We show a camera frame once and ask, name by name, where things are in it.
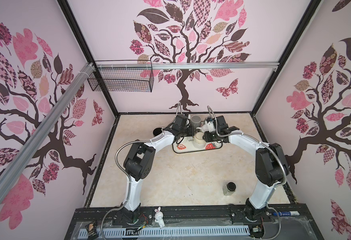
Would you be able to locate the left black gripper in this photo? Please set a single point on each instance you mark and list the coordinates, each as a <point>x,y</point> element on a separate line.
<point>191,131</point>

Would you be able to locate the white strawberry tray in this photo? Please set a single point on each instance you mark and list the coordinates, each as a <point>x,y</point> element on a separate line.
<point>187,145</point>

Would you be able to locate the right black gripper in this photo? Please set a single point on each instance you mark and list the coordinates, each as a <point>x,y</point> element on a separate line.
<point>207,138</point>

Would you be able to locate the white rabbit figurine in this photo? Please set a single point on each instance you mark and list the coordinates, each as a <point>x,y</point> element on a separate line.
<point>159,217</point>

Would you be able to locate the cream mug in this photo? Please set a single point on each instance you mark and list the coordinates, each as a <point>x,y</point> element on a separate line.
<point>198,141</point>

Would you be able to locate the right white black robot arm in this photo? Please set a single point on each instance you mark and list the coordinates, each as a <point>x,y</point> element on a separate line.
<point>271,168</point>

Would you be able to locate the white round mug centre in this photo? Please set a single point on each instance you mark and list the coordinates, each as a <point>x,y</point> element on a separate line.
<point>206,127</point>

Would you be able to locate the black front base frame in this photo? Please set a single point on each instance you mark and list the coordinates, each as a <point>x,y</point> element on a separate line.
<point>86,222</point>

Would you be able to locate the horizontal aluminium rail back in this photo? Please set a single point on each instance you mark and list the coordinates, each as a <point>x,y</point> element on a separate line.
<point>187,66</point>

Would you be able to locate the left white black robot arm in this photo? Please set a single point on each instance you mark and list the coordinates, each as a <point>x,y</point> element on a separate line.
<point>139,160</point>

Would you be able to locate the tall grey mug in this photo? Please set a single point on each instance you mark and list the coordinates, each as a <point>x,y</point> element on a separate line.
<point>195,121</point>

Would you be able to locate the right metal flexible conduit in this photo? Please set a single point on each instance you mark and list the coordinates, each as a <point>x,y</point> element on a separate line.
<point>272,174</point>

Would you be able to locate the white slotted cable duct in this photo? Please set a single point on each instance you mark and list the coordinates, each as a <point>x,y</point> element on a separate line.
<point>151,232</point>

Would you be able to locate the black mug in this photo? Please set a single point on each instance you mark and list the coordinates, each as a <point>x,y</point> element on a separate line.
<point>157,131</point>

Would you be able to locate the diagonal aluminium rail left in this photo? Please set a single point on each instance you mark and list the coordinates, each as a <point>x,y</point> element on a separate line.
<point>27,151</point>

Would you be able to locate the blue white marker pen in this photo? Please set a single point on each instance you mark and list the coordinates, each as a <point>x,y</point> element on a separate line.
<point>287,214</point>

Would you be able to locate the black wire basket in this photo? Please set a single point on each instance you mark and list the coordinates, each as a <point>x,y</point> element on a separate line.
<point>122,76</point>

